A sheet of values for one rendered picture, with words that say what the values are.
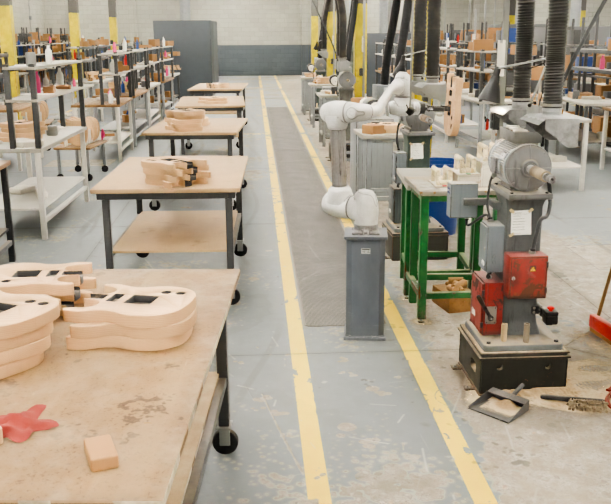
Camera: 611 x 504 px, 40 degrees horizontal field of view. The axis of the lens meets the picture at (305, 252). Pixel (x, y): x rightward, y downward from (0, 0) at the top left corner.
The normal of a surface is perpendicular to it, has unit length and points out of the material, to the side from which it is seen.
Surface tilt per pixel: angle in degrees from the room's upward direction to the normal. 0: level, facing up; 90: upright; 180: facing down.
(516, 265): 90
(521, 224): 89
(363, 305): 90
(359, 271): 90
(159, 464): 0
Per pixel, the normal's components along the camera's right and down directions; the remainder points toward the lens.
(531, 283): 0.06, 0.25
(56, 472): 0.00, -0.97
